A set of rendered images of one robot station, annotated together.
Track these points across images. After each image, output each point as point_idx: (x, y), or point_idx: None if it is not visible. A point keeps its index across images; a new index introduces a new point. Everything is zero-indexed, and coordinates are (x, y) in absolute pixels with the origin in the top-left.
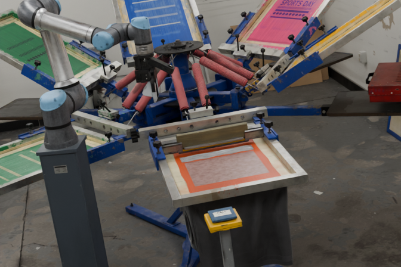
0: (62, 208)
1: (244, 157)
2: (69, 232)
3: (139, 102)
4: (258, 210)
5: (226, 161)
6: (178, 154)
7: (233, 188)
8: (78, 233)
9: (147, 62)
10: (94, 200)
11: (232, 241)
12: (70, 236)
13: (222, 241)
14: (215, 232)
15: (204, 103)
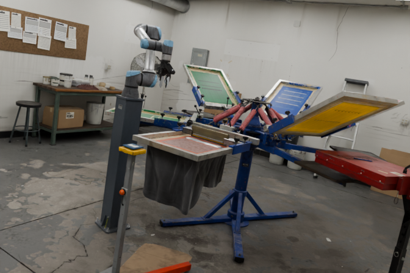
0: (116, 127)
1: (207, 147)
2: (115, 140)
3: (216, 117)
4: (177, 169)
5: (197, 144)
6: (191, 136)
7: (160, 143)
8: (116, 142)
9: (163, 64)
10: (135, 134)
11: (160, 180)
12: (114, 143)
13: (127, 161)
14: (155, 170)
15: (239, 128)
